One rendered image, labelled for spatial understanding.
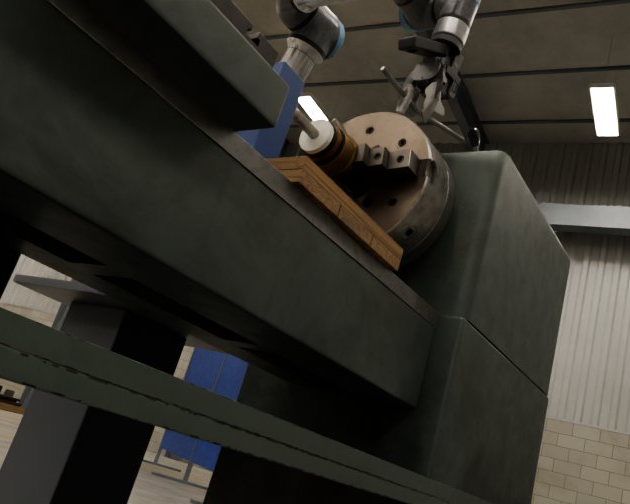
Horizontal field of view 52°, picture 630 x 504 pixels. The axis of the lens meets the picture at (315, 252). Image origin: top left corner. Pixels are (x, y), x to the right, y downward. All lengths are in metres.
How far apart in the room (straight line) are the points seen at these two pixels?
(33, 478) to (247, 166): 0.93
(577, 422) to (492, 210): 10.04
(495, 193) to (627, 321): 10.41
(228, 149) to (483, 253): 0.67
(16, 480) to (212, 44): 1.11
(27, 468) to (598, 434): 10.23
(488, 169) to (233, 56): 0.78
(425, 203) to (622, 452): 10.10
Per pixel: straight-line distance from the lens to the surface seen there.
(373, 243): 1.01
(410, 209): 1.20
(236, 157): 0.79
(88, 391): 0.51
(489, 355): 1.37
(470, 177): 1.38
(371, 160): 1.22
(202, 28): 0.69
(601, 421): 11.35
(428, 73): 1.47
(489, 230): 1.33
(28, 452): 1.56
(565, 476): 11.20
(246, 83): 0.72
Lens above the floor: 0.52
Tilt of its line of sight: 18 degrees up
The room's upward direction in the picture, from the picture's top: 17 degrees clockwise
